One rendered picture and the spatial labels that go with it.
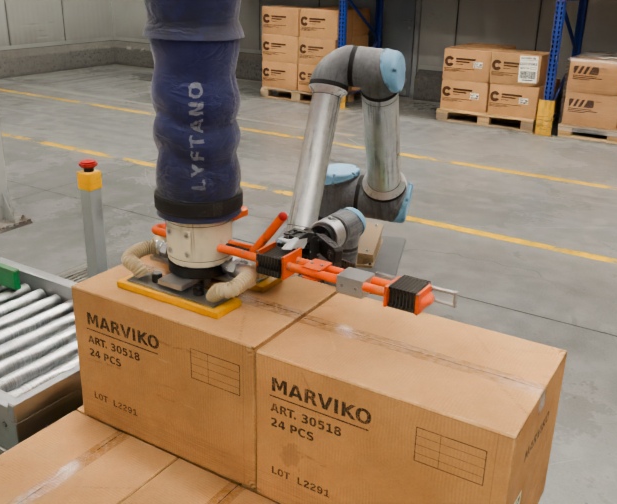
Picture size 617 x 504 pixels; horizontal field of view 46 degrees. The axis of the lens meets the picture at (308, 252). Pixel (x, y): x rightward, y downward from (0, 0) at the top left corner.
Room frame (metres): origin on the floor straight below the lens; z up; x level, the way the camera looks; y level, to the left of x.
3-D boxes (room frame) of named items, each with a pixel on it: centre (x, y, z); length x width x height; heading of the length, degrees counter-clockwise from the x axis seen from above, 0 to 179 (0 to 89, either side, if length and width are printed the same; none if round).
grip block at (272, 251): (1.68, 0.07, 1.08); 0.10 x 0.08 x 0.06; 149
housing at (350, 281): (1.57, -0.11, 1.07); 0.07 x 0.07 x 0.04; 59
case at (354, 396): (1.48, -0.25, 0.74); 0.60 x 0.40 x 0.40; 59
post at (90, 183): (2.76, 0.86, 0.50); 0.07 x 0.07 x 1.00; 58
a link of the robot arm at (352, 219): (1.94, -0.10, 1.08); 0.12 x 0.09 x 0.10; 148
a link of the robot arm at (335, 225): (1.87, -0.05, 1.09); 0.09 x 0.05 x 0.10; 58
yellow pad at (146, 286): (1.73, 0.34, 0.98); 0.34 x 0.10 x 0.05; 59
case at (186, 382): (1.79, 0.27, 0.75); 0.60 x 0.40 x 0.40; 59
